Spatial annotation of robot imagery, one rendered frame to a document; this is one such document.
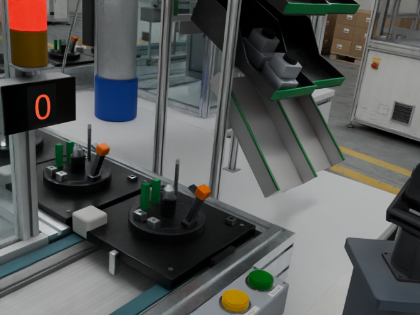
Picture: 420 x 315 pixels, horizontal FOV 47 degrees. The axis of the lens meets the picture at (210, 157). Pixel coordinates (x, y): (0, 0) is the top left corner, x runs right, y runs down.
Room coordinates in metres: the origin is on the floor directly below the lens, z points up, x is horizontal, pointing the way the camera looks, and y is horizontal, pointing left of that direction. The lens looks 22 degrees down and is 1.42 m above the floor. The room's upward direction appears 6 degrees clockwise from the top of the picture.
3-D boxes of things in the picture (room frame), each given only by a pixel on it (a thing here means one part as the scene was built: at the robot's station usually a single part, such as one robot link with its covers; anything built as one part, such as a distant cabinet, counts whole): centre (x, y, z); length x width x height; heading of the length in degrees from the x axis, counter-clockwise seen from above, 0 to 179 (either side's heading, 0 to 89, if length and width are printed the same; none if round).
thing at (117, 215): (0.78, 0.07, 0.96); 0.24 x 0.24 x 0.02; 54
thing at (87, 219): (0.75, 0.20, 0.97); 0.05 x 0.05 x 0.04; 54
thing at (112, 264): (0.67, 0.14, 0.95); 0.01 x 0.01 x 0.04; 54
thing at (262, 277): (0.64, -0.10, 0.96); 0.04 x 0.04 x 0.02
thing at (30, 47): (0.69, 0.27, 1.28); 0.05 x 0.05 x 0.05
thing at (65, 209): (0.92, 0.28, 1.01); 0.24 x 0.24 x 0.13; 54
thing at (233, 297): (0.58, -0.06, 0.96); 0.04 x 0.04 x 0.02
